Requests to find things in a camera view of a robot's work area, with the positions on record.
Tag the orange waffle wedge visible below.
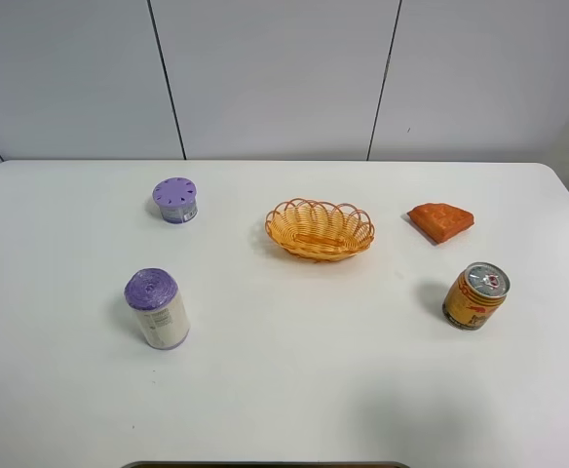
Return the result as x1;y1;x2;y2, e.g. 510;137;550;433
407;203;474;244

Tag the orange woven basket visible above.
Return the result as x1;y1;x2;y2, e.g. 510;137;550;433
264;198;375;262

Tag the purple lidded air freshener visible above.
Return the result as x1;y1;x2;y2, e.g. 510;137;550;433
152;176;198;224

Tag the purple trash bag roll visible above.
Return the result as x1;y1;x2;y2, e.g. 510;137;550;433
124;268;190;350

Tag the gold drink can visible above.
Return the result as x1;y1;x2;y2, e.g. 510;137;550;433
442;262;511;331

